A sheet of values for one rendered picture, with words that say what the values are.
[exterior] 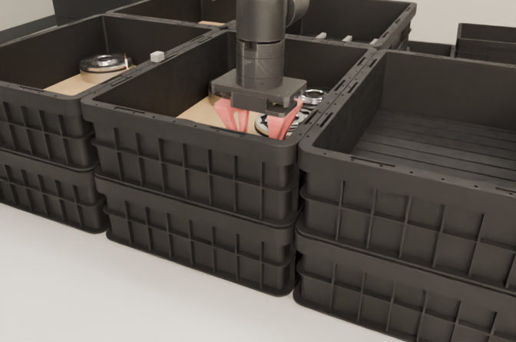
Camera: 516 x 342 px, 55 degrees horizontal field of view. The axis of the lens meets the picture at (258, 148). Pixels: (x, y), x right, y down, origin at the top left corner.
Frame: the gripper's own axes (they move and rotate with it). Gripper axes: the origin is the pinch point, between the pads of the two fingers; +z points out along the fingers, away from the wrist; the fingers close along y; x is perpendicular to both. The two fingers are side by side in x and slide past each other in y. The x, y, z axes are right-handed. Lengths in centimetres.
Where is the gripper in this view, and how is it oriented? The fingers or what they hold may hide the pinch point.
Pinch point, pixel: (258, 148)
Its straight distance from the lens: 64.2
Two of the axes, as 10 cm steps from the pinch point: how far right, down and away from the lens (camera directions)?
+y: -9.0, -2.1, 3.8
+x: -4.3, 4.1, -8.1
